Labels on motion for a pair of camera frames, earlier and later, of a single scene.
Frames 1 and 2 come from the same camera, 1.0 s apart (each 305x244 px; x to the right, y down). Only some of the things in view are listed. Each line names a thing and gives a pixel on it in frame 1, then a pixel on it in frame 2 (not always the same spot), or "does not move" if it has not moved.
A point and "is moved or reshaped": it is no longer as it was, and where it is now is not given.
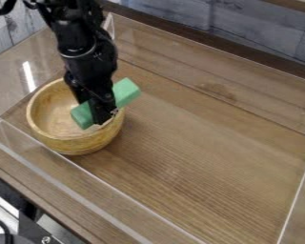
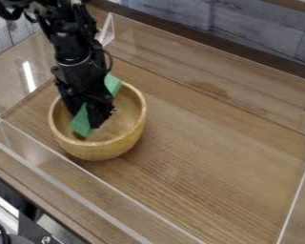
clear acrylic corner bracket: (110, 26) does not move
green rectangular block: (124, 90) is moved or reshaped
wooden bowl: (55, 129) is moved or reshaped
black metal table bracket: (32, 231) does not move
